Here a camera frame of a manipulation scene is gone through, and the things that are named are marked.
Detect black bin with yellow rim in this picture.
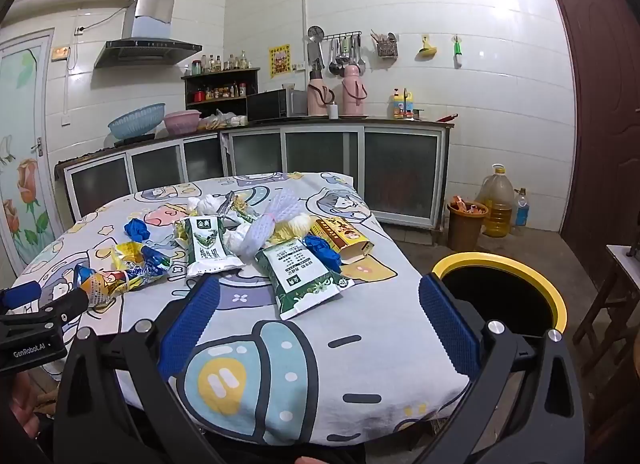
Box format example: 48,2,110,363
431,253,571,375

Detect white crumpled bag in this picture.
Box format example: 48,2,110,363
187,194,226,217

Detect hanging kitchen utensils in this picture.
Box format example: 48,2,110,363
306,25,367,76

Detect steel range hood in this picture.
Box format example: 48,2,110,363
94,0,203,69

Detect flower printed glass door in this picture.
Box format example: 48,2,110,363
0,29,66,285

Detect plastic bag of food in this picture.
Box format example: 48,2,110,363
197,110,248,131

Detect black microwave oven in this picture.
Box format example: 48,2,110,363
246,89,307,121

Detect blue plastic basin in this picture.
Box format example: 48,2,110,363
107,103,167,141

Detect row of spice jars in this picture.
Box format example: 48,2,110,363
192,83,248,102

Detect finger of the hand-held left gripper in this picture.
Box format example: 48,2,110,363
0,281,44,313
30,289,91,326

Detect blue label water bottle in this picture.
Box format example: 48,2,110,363
514,187,530,235

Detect blue crumpled wrapper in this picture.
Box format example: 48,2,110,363
304,235,343,272

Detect kitchen cabinet with glass doors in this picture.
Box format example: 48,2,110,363
55,117,456,232

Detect wire chopstick holder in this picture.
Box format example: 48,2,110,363
371,29,399,58

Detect pink plastic basin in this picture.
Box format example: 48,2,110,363
164,110,202,135

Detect large green white packet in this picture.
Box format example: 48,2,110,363
255,238,355,321

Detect pink thermos flask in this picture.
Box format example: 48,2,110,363
306,69,334,117
341,63,369,116

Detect yellow cardboard box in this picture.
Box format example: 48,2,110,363
309,215,375,265

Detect small green white packet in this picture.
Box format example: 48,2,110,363
173,215,246,279

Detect cartoon printed tablecloth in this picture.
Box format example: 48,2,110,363
10,171,473,447

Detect yellow snack packet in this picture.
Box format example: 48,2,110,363
111,241,156,281

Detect yellow wall poster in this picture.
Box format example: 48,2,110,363
269,43,292,78

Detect large cooking oil jug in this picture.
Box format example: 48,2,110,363
479,163,516,238

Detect wooden stool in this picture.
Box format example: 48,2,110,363
572,244,640,375

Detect row of glass bottles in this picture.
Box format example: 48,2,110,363
191,50,251,74

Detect white wad with blue band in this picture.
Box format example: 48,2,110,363
222,224,261,258

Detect brown plastic bin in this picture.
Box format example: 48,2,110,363
446,197,490,251

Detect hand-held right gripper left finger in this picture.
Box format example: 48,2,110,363
52,274,236,464

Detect dark wooden shelf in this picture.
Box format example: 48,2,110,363
181,68,261,117

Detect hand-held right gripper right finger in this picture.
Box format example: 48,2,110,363
417,274,587,464

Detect white foam net bundle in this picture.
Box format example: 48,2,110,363
242,185,306,260

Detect brown wooden door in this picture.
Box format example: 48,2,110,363
532,0,640,290

